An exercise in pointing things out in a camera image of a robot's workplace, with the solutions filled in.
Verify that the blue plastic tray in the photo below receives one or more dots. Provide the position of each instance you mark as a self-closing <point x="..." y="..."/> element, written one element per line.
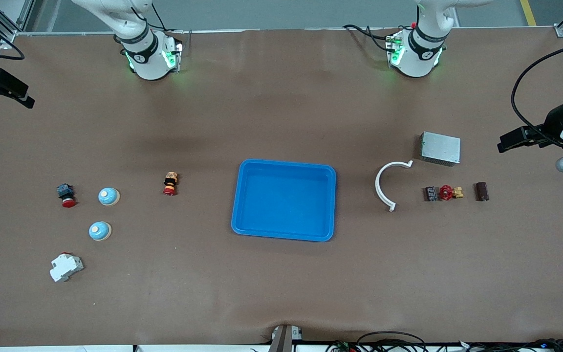
<point x="286" y="205"/>

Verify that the brass valve red handwheel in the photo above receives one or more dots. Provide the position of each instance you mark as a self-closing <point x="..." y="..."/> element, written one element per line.
<point x="446" y="192"/>

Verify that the dark brown cylindrical capacitor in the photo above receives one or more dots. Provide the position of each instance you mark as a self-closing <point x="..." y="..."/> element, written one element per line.
<point x="482" y="191"/>

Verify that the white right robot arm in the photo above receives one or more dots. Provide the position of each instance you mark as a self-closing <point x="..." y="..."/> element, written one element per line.
<point x="147" y="63"/>

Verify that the silver metal power supply box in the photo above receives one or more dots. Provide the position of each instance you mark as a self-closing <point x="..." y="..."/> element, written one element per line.
<point x="440" y="149"/>

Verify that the green lit base connector panel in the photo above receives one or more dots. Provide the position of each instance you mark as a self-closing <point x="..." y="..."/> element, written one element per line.
<point x="395" y="49"/>

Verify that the white circuit breaker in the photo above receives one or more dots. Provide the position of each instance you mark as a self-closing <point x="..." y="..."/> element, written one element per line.
<point x="65" y="268"/>

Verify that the dark terminal block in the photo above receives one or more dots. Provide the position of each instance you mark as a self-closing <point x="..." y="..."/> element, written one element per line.
<point x="430" y="194"/>

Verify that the blue service bell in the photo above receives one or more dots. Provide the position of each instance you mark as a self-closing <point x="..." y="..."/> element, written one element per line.
<point x="108" y="196"/>
<point x="99" y="231"/>

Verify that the white curved pipe clamp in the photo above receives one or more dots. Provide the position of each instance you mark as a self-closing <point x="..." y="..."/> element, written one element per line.
<point x="378" y="188"/>

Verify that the black red emergency stop button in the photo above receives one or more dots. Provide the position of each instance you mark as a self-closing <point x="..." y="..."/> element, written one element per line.
<point x="66" y="194"/>

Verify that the orange red push button switch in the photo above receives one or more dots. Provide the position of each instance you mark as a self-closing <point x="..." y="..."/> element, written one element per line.
<point x="170" y="183"/>

